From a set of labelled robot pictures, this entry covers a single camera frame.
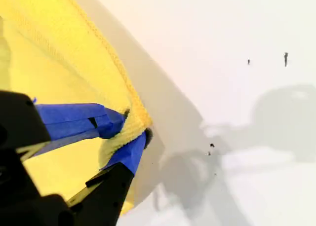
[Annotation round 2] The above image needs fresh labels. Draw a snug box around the yellow square towel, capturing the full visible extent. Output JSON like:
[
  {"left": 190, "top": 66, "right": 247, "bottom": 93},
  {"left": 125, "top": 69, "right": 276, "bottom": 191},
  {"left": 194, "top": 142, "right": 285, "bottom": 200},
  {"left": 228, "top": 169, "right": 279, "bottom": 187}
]
[{"left": 0, "top": 0, "right": 154, "bottom": 216}]

